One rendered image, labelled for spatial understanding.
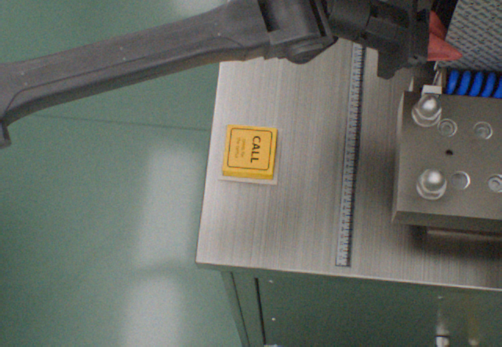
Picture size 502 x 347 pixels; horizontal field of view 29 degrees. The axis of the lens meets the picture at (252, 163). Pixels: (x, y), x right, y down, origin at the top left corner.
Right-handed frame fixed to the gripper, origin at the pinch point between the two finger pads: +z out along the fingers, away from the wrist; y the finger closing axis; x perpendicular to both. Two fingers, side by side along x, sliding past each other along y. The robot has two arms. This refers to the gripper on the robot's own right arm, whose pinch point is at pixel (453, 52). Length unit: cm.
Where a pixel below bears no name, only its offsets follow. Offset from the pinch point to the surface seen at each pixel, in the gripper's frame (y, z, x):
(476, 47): 0.3, 0.7, 3.3
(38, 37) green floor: -47, -21, -136
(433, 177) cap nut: 16.8, -1.9, -0.5
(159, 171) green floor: -14, 9, -119
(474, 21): 0.2, -3.9, 8.3
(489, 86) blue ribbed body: 3.0, 5.8, 0.2
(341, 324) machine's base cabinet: 26, 22, -55
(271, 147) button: 9.6, -11.9, -23.7
